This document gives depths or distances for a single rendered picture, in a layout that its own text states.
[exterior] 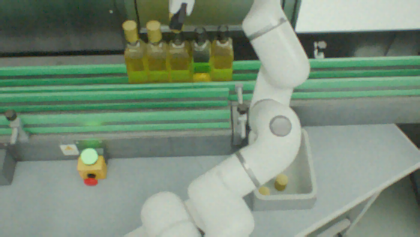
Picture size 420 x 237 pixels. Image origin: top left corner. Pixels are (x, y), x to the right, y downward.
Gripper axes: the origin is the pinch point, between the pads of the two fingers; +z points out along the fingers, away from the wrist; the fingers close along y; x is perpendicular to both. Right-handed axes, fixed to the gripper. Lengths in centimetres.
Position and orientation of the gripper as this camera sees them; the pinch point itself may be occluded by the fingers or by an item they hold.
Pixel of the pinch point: (176, 17)
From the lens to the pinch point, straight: 115.8
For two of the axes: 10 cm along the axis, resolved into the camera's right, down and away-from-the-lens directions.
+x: 9.7, 1.2, 2.3
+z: -2.6, 5.3, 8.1
